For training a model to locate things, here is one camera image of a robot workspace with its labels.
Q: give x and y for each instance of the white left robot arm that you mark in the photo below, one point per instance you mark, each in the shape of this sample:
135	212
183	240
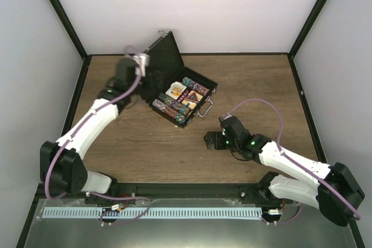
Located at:
61	162

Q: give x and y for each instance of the white playing card deck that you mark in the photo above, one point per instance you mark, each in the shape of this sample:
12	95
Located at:
168	92

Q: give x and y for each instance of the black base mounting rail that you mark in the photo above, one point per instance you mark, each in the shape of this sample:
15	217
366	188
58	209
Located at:
251	193

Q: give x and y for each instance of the blue orange chip row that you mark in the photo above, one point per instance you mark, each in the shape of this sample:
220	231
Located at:
175	115

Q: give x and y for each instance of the red dice row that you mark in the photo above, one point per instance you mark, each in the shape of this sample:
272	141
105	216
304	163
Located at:
183	96

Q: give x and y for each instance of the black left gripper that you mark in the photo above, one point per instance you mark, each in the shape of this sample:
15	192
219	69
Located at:
158	82

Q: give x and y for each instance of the black enclosure frame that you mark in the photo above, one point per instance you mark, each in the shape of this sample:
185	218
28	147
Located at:
63	17

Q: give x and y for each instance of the blue yellow card box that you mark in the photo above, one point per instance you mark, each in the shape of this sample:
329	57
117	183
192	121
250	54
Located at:
190	105

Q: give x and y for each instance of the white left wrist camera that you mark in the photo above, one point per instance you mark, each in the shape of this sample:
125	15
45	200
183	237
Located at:
142	61

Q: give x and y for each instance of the mixed colour chip row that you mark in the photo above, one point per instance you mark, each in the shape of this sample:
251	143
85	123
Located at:
174	104

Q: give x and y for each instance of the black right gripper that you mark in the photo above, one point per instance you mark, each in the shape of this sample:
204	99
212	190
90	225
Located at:
218	145

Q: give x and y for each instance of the black poker set case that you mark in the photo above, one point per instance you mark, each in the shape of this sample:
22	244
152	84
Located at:
166	57

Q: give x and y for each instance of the red black triangular button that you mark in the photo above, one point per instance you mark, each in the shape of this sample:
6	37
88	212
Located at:
193	96

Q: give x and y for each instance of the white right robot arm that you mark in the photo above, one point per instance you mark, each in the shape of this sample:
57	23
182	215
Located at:
331	189

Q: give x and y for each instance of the orange big blind button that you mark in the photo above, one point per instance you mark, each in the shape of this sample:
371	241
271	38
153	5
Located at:
176	90

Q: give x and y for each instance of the light blue slotted rail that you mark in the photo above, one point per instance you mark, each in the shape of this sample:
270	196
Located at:
232	213

